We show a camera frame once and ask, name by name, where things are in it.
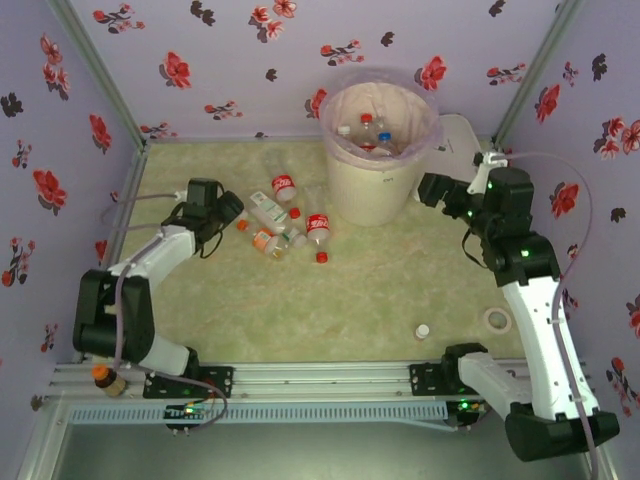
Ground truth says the brown jar orange cap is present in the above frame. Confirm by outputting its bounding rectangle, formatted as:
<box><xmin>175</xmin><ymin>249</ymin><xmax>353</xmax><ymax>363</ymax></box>
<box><xmin>91</xmin><ymin>364</ymin><xmax>127</xmax><ymax>399</ymax></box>

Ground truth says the small bottle orange label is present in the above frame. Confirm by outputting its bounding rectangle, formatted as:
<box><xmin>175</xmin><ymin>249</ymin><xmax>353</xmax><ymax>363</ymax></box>
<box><xmin>251</xmin><ymin>228</ymin><xmax>286</xmax><ymax>262</ymax></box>

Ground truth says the right controller circuit board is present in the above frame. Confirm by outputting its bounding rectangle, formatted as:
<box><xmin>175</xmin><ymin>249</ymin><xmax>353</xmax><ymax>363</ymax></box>
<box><xmin>452</xmin><ymin>398</ymin><xmax>489</xmax><ymax>431</ymax></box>

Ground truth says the roll of beige tape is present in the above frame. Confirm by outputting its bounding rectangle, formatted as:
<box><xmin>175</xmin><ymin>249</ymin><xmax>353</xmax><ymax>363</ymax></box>
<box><xmin>482</xmin><ymin>306</ymin><xmax>514</xmax><ymax>335</ymax></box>

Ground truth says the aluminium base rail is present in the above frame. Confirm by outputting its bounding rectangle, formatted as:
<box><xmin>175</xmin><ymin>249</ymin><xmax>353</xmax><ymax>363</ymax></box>
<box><xmin>49</xmin><ymin>360</ymin><xmax>594</xmax><ymax>401</ymax></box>

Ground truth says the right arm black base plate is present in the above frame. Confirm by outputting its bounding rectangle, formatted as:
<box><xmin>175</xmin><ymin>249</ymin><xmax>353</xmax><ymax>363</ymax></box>
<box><xmin>408</xmin><ymin>362</ymin><xmax>500</xmax><ymax>396</ymax></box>

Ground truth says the white slotted cable duct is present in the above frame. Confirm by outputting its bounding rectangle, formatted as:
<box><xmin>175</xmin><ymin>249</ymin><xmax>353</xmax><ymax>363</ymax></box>
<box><xmin>66</xmin><ymin>403</ymin><xmax>450</xmax><ymax>425</ymax></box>

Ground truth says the aluminium corner post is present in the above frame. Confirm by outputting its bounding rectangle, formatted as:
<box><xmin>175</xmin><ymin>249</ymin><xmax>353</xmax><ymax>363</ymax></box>
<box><xmin>47</xmin><ymin>0</ymin><xmax>151</xmax><ymax>149</ymax></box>
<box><xmin>492</xmin><ymin>0</ymin><xmax>586</xmax><ymax>149</ymax></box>

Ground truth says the purple plastic bin liner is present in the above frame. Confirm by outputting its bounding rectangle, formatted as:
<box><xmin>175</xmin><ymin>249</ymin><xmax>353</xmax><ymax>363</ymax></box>
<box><xmin>317</xmin><ymin>67</ymin><xmax>446</xmax><ymax>164</ymax></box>

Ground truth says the clear bottle blue cap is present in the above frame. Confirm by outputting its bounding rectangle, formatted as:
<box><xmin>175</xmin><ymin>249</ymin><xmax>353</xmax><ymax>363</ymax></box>
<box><xmin>377</xmin><ymin>130</ymin><xmax>409</xmax><ymax>156</ymax></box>

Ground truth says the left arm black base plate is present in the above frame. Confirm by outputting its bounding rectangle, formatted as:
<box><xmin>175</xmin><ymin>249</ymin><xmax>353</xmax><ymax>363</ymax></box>
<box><xmin>143</xmin><ymin>365</ymin><xmax>235</xmax><ymax>400</ymax></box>

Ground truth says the left aluminium corner post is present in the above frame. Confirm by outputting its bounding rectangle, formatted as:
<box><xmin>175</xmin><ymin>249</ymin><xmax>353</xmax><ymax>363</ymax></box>
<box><xmin>47</xmin><ymin>0</ymin><xmax>151</xmax><ymax>149</ymax></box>

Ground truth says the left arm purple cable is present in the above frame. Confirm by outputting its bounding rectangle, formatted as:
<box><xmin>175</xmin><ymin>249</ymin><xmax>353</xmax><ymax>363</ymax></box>
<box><xmin>99</xmin><ymin>191</ymin><xmax>229</xmax><ymax>431</ymax></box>

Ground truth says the left controller circuit board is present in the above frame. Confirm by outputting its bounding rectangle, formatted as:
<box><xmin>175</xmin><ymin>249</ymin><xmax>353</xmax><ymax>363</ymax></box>
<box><xmin>164</xmin><ymin>403</ymin><xmax>221</xmax><ymax>432</ymax></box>

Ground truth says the controller circuit board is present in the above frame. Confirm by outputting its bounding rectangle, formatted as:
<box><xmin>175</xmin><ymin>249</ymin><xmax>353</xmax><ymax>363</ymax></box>
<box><xmin>452</xmin><ymin>398</ymin><xmax>489</xmax><ymax>431</ymax></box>
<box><xmin>164</xmin><ymin>403</ymin><xmax>221</xmax><ymax>432</ymax></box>

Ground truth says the cream plastic waste bin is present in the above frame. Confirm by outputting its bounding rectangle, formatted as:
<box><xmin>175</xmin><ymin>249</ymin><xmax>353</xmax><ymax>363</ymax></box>
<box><xmin>319</xmin><ymin>82</ymin><xmax>444</xmax><ymax>227</ymax></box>

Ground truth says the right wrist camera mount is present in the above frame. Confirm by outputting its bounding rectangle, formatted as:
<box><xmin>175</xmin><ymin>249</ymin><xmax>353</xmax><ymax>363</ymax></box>
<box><xmin>468</xmin><ymin>151</ymin><xmax>507</xmax><ymax>195</ymax></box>

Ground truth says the left aluminium side rail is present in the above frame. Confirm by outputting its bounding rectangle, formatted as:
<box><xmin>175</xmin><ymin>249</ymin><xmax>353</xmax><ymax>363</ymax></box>
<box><xmin>74</xmin><ymin>142</ymin><xmax>151</xmax><ymax>364</ymax></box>

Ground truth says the right aluminium corner post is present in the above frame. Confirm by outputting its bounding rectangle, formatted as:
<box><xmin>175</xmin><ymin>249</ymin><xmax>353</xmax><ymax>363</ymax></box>
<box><xmin>492</xmin><ymin>0</ymin><xmax>586</xmax><ymax>149</ymax></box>

